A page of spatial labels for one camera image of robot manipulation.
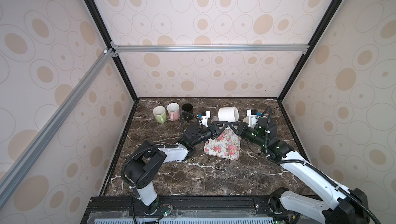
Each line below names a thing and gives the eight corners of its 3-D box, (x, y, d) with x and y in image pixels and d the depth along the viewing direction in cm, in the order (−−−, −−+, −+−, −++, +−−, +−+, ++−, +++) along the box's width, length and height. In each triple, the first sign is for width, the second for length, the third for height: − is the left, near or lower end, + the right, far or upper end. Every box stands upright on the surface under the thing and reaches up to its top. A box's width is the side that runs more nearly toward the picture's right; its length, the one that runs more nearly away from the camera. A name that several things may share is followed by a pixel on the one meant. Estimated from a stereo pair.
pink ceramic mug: (168, 122, 108) (166, 111, 100) (170, 112, 114) (167, 102, 105) (180, 122, 108) (178, 111, 100) (181, 112, 114) (179, 102, 105)
